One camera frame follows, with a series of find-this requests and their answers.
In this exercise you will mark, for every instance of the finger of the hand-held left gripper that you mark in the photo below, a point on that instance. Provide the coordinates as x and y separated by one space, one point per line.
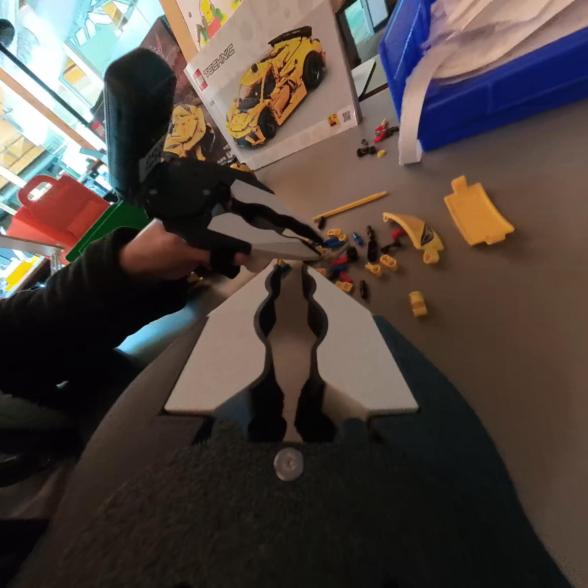
248 236
262 202

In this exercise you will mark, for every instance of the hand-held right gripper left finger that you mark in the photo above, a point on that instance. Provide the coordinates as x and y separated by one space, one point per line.
220 367

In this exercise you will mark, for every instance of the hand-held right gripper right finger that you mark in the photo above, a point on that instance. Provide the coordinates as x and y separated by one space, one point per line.
367 367

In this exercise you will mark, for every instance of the pile of small toy pieces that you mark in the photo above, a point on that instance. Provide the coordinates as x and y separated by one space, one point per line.
367 257

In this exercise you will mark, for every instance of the person's left forearm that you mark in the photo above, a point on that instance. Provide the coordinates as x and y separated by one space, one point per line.
69 321

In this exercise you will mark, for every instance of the grey desk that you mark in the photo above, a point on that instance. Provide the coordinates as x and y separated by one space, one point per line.
505 344

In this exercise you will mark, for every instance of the person's left hand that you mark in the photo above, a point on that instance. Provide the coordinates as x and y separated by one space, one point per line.
156 257

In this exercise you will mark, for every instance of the small yellow toy block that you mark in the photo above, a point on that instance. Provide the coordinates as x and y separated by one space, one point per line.
418 304

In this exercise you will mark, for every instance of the green plastic bin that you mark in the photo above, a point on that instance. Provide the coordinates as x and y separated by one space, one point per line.
115 229

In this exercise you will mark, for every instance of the long yellow toy axle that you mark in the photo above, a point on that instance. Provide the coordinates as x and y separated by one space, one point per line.
349 206

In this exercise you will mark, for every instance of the cluster of red black pieces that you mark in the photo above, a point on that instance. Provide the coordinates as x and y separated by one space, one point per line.
374 138

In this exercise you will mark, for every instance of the red plastic bag holder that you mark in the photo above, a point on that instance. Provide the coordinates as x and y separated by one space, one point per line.
59 216

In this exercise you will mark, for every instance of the yellow toy fender piece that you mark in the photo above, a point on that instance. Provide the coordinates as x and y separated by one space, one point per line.
415 229

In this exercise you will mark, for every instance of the car instruction booklet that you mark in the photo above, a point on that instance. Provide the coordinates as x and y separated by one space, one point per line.
335 69

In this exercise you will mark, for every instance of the dark toy car box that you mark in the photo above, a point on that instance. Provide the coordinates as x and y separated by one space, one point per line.
158 41

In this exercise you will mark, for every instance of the yellow curved toy panel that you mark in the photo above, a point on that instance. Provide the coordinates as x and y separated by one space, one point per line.
477 213

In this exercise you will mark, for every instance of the blue plastic bin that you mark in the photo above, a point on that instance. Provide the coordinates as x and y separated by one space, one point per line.
482 105

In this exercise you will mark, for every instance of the stack of white paper bags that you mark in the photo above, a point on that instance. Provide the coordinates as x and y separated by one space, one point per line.
505 32

